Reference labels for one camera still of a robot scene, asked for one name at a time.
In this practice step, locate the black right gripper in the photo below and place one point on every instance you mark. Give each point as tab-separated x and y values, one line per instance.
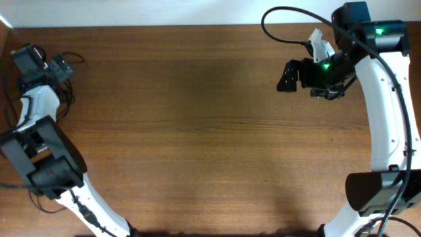
304	74

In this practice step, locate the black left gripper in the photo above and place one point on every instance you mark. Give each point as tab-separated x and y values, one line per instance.
58	69

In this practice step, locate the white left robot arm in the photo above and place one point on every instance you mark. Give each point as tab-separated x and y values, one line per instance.
45	158

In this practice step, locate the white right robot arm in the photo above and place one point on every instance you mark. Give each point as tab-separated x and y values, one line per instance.
377	55

